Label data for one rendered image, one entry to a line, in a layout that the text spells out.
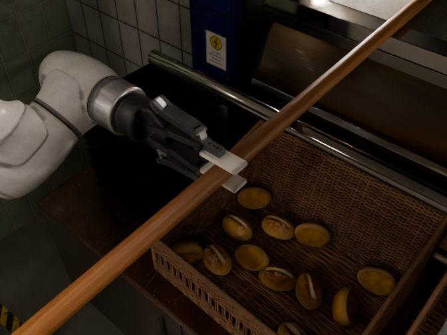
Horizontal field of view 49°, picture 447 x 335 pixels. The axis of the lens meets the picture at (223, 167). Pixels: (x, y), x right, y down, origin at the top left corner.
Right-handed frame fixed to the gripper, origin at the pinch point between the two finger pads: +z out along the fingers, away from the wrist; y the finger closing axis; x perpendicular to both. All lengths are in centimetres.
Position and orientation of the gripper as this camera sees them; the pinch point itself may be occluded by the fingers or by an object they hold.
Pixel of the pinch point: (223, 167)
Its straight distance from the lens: 74.5
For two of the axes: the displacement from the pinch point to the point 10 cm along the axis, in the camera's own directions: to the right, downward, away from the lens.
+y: -0.1, 7.1, 7.0
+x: -6.4, 5.4, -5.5
